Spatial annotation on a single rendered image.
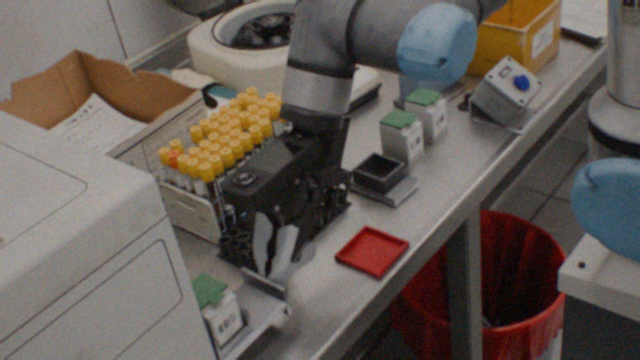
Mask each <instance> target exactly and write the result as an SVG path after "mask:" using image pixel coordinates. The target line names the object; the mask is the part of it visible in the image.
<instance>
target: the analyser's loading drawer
mask: <svg viewBox="0 0 640 360"><path fill-rule="evenodd" d="M240 271H241V274H242V278H243V283H242V284H241V285H239V286H238V287H237V288H236V289H235V290H234V291H233V292H232V293H234V294H235V295H236V298H237V302H238V305H239V309H240V312H241V316H242V319H243V323H244V326H245V328H244V329H243V330H242V331H240V332H239V333H238V334H237V335H236V336H235V337H234V338H233V339H232V340H231V341H230V342H229V343H228V344H227V345H226V346H225V347H224V348H223V349H222V350H220V346H219V343H218V340H216V339H214V338H212V337H211V339H212V342H213V345H214V348H215V351H216V354H217V357H218V360H234V359H236V358H237V357H238V356H239V355H240V354H241V353H242V352H243V351H244V350H245V349H246V348H247V347H248V346H249V345H250V344H251V343H252V342H253V341H254V340H255V339H256V338H257V337H258V336H259V335H260V334H261V333H262V332H263V331H264V330H265V329H266V328H267V327H268V326H269V325H270V324H271V323H272V322H273V321H274V320H275V319H276V318H277V317H278V316H279V315H280V314H281V313H282V312H283V313H285V314H287V315H289V316H290V315H291V314H292V313H293V311H292V307H291V303H290V298H289V294H288V290H287V287H286V286H284V285H282V284H280V283H277V282H275V281H273V280H271V279H269V278H267V277H265V276H263V275H261V274H259V273H257V272H255V271H253V270H251V269H249V268H246V267H244V266H243V267H242V268H241V269H240Z"/></svg>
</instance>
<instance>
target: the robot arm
mask: <svg viewBox="0 0 640 360"><path fill-rule="evenodd" d="M508 1H509V0H296V6H297V8H296V13H295V19H294V24H293V30H292V35H291V41H290V46H289V52H288V59H287V63H286V64H287V65H286V70H285V76H284V81H283V87H282V92H281V98H280V100H281V101H282V102H283V103H284V104H281V105H280V111H279V118H280V119H282V120H285V121H287V122H290V123H292V129H291V130H290V133H289V132H285V131H284V132H282V133H281V134H280V135H279V136H277V137H276V138H275V139H274V140H272V141H271V142H270V143H269V144H268V145H266V146H265V147H264V148H263V149H261V150H260V151H259V152H258V153H256V154H255V155H254V156H251V157H250V158H249V159H248V160H246V161H245V162H244V163H243V164H241V165H240V166H239V167H238V168H236V169H235V170H234V171H233V172H232V173H230V174H229V175H228V176H227V177H225V178H224V179H223V180H222V181H220V182H219V185H220V189H221V193H222V198H223V202H224V204H227V205H229V206H232V207H235V208H237V209H240V210H242V211H245V212H247V221H248V229H249V237H250V244H251V245H252V247H253V254H254V258H255V262H256V264H257V267H258V271H259V274H261V275H263V276H265V277H267V278H269V279H271V280H273V281H275V282H277V283H280V284H282V285H285V284H286V282H287V281H288V280H289V278H290V277H291V276H292V274H293V272H294V271H295V270H297V269H299V268H301V267H302V266H304V265H306V264H307V263H309V262H311V261H312V260H313V258H315V256H316V252H317V247H316V245H314V244H313V243H311V242H312V240H313V238H314V237H315V235H316V232H317V229H318V225H319V220H318V217H324V216H326V215H327V214H328V212H329V207H330V205H332V207H331V212H330V216H336V215H342V214H344V209H345V205H346V200H347V195H348V190H349V185H350V181H351V176H352V171H351V170H348V169H345V168H342V167H341V163H342V158H343V154H344V149H345V144H346V139H347V134H348V129H349V125H350V120H351V118H350V117H347V116H342V115H344V114H346V113H347V111H348V106H349V101H350V96H351V91H352V86H353V81H354V74H355V70H356V65H361V66H365V67H369V68H373V69H377V70H381V71H385V72H389V73H393V74H397V75H401V76H405V77H407V78H409V79H411V80H414V81H419V82H426V81H428V82H434V83H439V84H452V83H454V82H456V81H458V80H459V79H460V78H461V77H462V76H463V75H464V74H465V73H466V71H467V67H468V64H469V63H471V62H472V59H473V56H474V53H475V49H476V44H477V28H478V27H479V26H480V25H481V24H483V23H484V22H485V21H486V20H487V19H488V18H489V17H490V16H491V15H492V14H493V13H495V12H497V11H498V10H500V9H501V8H502V7H503V6H505V4H507V2H508ZM606 64H608V65H607V84H605V85H604V86H603V87H602V88H600V89H599V90H598V91H597V92H596V93H595V94H594V95H593V96H592V97H591V99H590V101H589V106H588V159H587V163H586V165H585V166H584V167H583V168H581V169H580V171H579V172H578V173H577V175H576V177H575V180H574V185H573V187H572V191H571V205H572V209H573V212H574V215H575V217H576V219H577V220H578V222H579V224H580V225H581V226H582V228H583V229H584V230H585V231H586V232H587V234H588V235H590V236H591V237H593V238H595V239H597V240H598V241H599V243H600V245H602V246H603V247H605V248H606V249H608V250H610V251H612V252H614V253H616V254H618V255H620V256H623V257H625V258H629V259H632V260H636V261H640V0H607V62H606ZM340 184H346V186H345V190H344V195H343V200H342V205H336V202H337V197H338V192H339V187H340ZM334 186H336V188H335V193H334V196H333V195H332V192H333V187H334ZM285 218H286V221H287V222H292V223H291V225H289V226H285V227H284V223H285Z"/></svg>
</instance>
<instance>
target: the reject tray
mask: <svg viewBox="0 0 640 360"><path fill-rule="evenodd" d="M409 247H410V242H408V241H406V240H403V239H401V238H398V237H396V236H393V235H391V234H388V233H385V232H383V231H380V230H378V229H375V228H373V227H370V226H368V225H365V226H364V227H362V228H361V229H360V230H359V231H358V232H357V233H356V234H355V235H354V236H353V237H352V238H351V239H350V240H349V241H348V242H347V243H346V244H345V245H344V246H343V247H342V248H341V249H340V250H339V251H338V252H337V253H336V254H335V255H334V259H335V260H337V261H339V262H341V263H344V264H346V265H348V266H351V267H353V268H355V269H357V270H360V271H362V272H364V273H367V274H369V275H371V276H374V277H376V278H378V279H379V278H380V277H381V276H382V275H383V274H384V273H385V272H386V271H387V270H388V269H389V268H390V267H391V266H392V264H394V263H395V262H396V261H397V260H398V259H399V258H400V257H401V256H402V255H403V254H404V253H405V252H406V251H407V250H408V248H409Z"/></svg>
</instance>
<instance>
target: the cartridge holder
mask: <svg viewBox="0 0 640 360"><path fill-rule="evenodd" d="M418 186H419V181H418V178H415V177H412V176H410V175H407V174H406V163H405V162H402V161H400V160H397V159H394V158H391V157H386V156H383V155H380V154H377V153H374V152H373V153H372V154H371V155H369V156H368V157H366V158H364V159H363V160H362V161H361V162H360V163H358V164H357V165H356V166H355V167H354V168H352V176H351V181H350V185H349V188H350V189H352V190H355V191H357V192H360V193H362V194H365V195H367V196H370V197H372V198H375V199H377V200H380V201H382V202H385V203H387V204H390V205H392V206H395V207H396V206H397V205H398V204H399V203H400V202H401V201H402V200H404V199H405V198H406V197H407V196H408V195H409V194H410V193H411V192H412V191H413V190H414V189H416V188H417V187H418Z"/></svg>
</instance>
